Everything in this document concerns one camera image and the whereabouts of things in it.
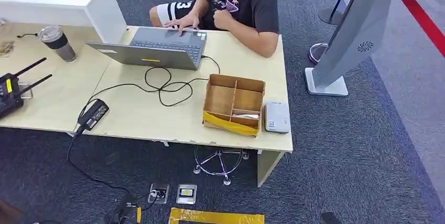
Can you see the yellow floor tape strip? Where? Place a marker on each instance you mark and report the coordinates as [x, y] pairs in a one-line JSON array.
[[215, 217]]

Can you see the floor socket with plug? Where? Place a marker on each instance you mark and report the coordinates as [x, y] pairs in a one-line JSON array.
[[158, 194]]

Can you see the white card reader device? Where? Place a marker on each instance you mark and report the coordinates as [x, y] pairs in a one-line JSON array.
[[277, 117]]

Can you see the person's left hand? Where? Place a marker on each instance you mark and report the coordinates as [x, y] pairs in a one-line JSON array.
[[222, 19]]

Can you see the white card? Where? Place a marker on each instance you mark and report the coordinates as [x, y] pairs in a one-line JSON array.
[[246, 116]]

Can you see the wooden compartment box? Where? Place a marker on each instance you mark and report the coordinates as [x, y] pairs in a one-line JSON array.
[[232, 102]]

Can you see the red barrier belt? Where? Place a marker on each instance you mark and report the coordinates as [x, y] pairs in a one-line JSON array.
[[422, 21]]

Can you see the floor socket with yellow label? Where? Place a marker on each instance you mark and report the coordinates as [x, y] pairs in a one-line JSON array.
[[186, 194]]

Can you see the small yellow tape piece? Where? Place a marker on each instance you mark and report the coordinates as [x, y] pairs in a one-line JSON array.
[[139, 214]]

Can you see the person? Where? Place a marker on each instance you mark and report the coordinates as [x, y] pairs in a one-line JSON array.
[[243, 3]]

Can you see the chrome chair base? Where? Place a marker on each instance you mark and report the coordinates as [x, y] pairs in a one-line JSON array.
[[219, 161]]

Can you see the brown object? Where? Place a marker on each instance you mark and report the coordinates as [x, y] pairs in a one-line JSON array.
[[8, 213]]

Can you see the black power adapter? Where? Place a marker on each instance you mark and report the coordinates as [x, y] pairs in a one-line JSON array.
[[93, 114]]

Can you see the grey kiosk stand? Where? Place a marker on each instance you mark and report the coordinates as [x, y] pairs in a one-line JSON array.
[[351, 31]]

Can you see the black radio with antennas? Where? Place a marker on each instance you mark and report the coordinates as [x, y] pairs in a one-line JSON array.
[[9, 94]]

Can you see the black plug block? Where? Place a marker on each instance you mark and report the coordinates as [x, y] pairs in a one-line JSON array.
[[121, 212]]

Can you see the person's right hand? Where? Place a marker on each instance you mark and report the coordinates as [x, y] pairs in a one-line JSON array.
[[182, 23]]

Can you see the black tumbler with clear lid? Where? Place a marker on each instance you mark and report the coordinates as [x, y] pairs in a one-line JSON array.
[[59, 43]]

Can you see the pale desk with leg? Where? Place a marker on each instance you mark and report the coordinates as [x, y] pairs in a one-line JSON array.
[[146, 118]]

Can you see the chrome stanchion base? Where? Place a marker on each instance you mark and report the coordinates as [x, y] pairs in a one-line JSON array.
[[317, 54]]

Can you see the clear radio stand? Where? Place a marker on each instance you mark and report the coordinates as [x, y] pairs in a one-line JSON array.
[[27, 92]]

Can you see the grey laptop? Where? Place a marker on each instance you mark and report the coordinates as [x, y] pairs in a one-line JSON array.
[[163, 50]]

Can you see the white desk partition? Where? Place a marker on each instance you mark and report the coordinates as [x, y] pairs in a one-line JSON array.
[[59, 1]]

